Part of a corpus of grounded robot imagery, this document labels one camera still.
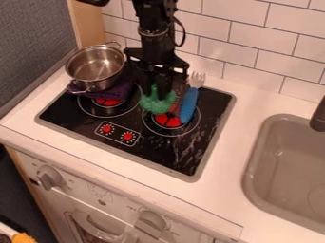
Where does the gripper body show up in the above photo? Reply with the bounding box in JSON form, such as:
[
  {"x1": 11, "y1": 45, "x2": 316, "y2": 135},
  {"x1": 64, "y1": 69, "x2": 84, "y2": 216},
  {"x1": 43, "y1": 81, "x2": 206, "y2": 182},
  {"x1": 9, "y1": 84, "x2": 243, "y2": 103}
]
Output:
[{"x1": 123, "y1": 33, "x2": 191, "y2": 81}]

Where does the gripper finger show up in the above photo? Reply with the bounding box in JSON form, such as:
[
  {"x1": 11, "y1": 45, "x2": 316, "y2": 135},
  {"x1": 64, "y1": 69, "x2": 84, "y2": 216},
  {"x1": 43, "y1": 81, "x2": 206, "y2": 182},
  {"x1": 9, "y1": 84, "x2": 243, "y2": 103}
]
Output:
[
  {"x1": 141, "y1": 71, "x2": 155, "y2": 96},
  {"x1": 157, "y1": 74, "x2": 175, "y2": 100}
]

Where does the green toy broccoli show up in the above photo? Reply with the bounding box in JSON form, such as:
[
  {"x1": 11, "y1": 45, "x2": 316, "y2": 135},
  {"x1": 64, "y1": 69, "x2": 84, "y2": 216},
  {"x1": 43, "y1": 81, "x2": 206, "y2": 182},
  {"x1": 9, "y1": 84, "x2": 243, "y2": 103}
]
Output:
[{"x1": 138, "y1": 83, "x2": 179, "y2": 115}]

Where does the purple cloth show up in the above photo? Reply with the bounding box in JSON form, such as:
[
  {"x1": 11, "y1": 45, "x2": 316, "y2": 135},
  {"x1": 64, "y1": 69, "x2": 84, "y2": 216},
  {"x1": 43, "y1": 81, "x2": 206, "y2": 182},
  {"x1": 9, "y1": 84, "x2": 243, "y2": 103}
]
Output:
[{"x1": 67, "y1": 65, "x2": 138, "y2": 102}]

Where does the silver pot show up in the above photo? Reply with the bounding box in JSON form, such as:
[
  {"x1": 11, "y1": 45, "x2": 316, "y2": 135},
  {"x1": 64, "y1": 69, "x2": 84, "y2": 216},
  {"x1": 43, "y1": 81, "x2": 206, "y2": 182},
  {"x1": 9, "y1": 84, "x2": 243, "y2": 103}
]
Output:
[{"x1": 63, "y1": 41, "x2": 128, "y2": 95}]

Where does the toy stove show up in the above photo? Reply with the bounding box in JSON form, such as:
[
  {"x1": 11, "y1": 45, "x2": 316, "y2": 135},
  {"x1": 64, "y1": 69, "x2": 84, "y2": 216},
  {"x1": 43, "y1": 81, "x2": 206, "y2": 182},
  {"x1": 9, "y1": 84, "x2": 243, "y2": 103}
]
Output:
[{"x1": 34, "y1": 79, "x2": 238, "y2": 184}]

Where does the toy sink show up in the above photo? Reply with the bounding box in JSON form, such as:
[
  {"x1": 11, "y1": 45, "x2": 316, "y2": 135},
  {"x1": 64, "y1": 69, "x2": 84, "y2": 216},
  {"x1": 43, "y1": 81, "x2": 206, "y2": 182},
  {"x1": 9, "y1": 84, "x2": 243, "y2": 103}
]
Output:
[{"x1": 240, "y1": 113, "x2": 325, "y2": 235}]

